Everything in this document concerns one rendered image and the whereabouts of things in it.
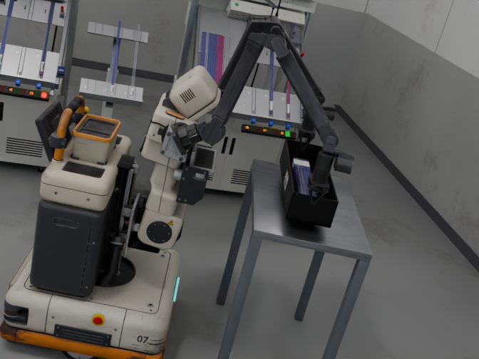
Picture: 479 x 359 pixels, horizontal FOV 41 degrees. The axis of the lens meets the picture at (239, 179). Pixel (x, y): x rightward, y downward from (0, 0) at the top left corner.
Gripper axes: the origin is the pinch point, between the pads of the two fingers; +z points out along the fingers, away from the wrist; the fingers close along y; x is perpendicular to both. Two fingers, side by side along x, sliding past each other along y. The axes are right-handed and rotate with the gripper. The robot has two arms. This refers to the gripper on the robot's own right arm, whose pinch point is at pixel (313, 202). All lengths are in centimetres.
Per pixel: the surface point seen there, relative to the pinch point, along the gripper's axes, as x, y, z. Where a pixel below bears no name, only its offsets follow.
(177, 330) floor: 38, 33, 92
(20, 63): 150, 134, 11
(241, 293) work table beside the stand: 18.1, -6.4, 40.0
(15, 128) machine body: 157, 158, 59
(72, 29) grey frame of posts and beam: 135, 183, -3
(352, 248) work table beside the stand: -17.8, -5.2, 13.0
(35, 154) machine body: 144, 160, 74
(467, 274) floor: -143, 149, 95
